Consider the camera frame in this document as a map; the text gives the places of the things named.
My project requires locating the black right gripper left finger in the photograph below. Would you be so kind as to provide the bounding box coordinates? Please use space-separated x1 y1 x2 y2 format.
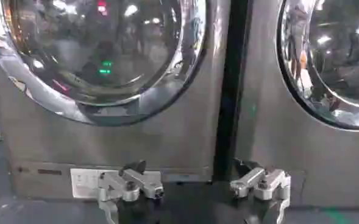
97 159 165 224

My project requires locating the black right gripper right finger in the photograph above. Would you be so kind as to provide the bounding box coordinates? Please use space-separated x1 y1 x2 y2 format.
229 158 292 224

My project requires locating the white label sticker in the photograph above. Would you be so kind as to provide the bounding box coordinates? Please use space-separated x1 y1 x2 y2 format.
69 168 162 200

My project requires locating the grey dryer with label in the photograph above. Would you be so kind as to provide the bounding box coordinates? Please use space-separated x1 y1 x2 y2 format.
0 0 232 203

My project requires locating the round glass dryer door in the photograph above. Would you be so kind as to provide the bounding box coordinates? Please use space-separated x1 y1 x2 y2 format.
275 0 359 131
0 0 212 126

